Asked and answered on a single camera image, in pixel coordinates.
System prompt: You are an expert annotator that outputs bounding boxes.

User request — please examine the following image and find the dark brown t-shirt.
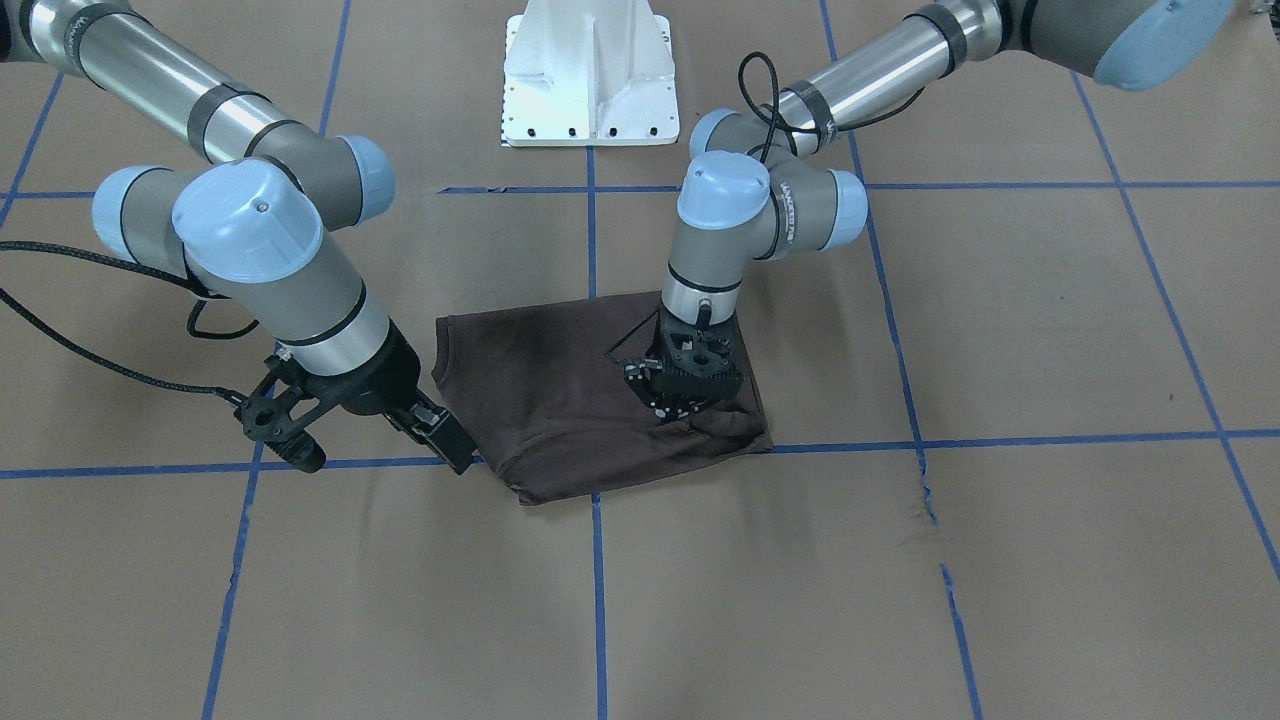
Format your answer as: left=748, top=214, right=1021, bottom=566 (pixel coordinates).
left=431, top=292, right=774, bottom=506

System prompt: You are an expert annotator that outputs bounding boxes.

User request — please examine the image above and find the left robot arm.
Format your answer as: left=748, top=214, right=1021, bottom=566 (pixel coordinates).
left=621, top=1, right=1233, bottom=421

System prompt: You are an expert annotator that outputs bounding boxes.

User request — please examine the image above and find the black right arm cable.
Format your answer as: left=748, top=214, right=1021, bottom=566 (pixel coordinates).
left=0, top=240, right=261, bottom=401

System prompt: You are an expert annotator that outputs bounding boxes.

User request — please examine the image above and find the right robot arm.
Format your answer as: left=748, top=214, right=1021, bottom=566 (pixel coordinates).
left=3, top=1, right=476, bottom=473

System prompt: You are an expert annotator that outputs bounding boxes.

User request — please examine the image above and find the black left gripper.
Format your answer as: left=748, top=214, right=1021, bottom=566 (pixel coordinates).
left=622, top=307, right=744, bottom=423

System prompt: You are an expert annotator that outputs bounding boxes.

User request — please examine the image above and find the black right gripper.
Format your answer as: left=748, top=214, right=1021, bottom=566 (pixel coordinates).
left=236, top=324, right=477, bottom=475

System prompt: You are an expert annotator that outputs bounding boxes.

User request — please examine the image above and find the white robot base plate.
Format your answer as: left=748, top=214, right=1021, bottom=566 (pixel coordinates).
left=500, top=1, right=681, bottom=147

